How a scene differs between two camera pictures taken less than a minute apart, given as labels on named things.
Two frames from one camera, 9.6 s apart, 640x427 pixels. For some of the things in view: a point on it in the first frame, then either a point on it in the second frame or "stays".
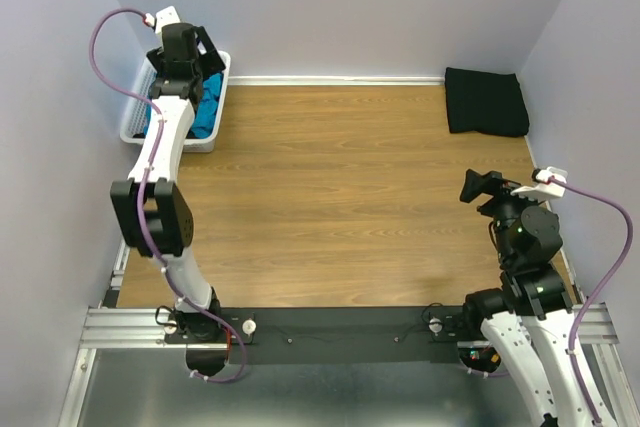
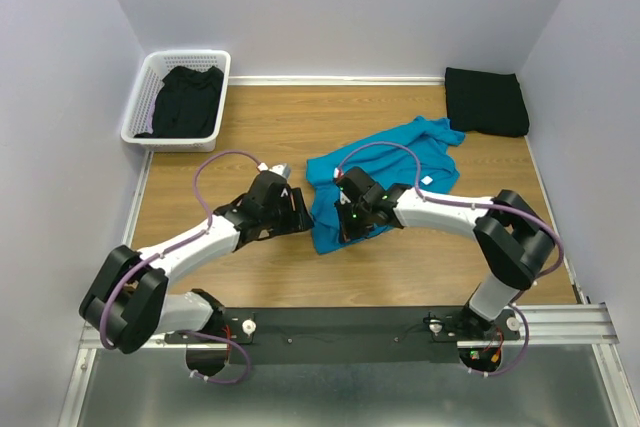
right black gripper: [494, 183] -> [346, 232]
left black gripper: [210, 61] -> [301, 221]
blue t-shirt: [206, 111] -> [415, 155]
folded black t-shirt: [491, 102] stays
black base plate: [326, 335] stays
